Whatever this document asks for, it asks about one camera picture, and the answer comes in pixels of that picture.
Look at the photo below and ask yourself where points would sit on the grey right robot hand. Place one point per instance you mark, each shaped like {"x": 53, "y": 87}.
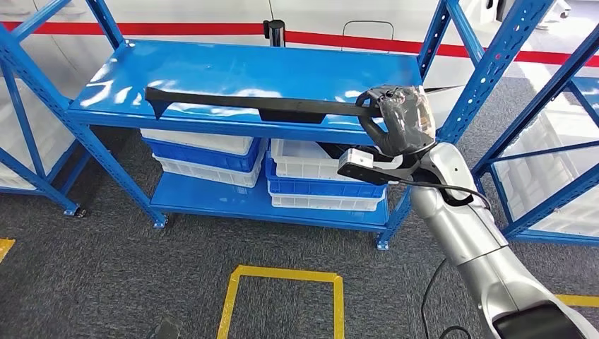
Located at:
{"x": 402, "y": 121}

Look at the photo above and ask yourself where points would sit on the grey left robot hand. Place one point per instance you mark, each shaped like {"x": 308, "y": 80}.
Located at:
{"x": 166, "y": 330}

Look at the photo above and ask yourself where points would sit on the long black plastic part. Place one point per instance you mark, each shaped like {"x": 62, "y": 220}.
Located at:
{"x": 234, "y": 100}

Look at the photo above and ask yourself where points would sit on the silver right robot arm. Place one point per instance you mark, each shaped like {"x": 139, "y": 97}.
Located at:
{"x": 468, "y": 234}

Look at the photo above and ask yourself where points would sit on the red barrier belt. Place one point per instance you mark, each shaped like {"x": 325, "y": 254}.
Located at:
{"x": 374, "y": 43}
{"x": 187, "y": 29}

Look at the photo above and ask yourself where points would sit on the white plastic crate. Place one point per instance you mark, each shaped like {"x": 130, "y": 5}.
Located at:
{"x": 299, "y": 163}
{"x": 323, "y": 203}
{"x": 571, "y": 215}
{"x": 56, "y": 140}
{"x": 206, "y": 177}
{"x": 196, "y": 142}
{"x": 543, "y": 163}

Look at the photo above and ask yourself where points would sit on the yellow floor tape square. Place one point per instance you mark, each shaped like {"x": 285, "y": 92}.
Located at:
{"x": 280, "y": 273}
{"x": 4, "y": 245}
{"x": 575, "y": 300}

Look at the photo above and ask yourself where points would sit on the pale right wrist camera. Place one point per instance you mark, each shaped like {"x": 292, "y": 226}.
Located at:
{"x": 355, "y": 159}

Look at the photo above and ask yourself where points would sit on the black stanchion post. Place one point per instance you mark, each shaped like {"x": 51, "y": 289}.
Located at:
{"x": 274, "y": 32}

